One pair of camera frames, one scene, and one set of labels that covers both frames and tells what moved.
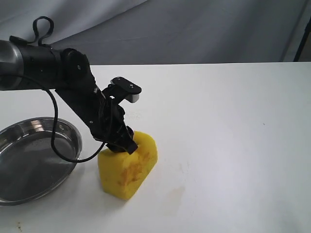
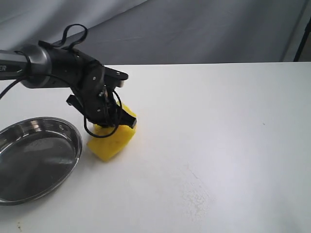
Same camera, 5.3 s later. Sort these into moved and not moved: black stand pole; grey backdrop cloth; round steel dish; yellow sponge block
Moved: yellow sponge block
Not moved: black stand pole; round steel dish; grey backdrop cloth
